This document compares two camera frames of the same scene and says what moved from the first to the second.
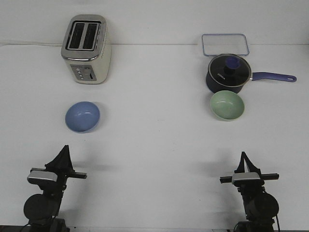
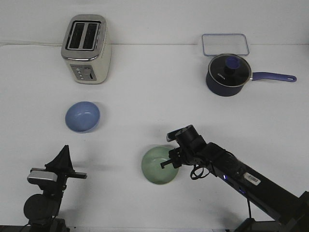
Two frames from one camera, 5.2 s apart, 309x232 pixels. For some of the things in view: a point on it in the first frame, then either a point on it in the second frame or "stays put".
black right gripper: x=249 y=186 → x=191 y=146
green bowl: x=227 y=105 → x=152 y=169
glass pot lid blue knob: x=230 y=70 stays put
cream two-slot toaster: x=86 y=49 stays put
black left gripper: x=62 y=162 stays put
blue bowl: x=82 y=116 stays put
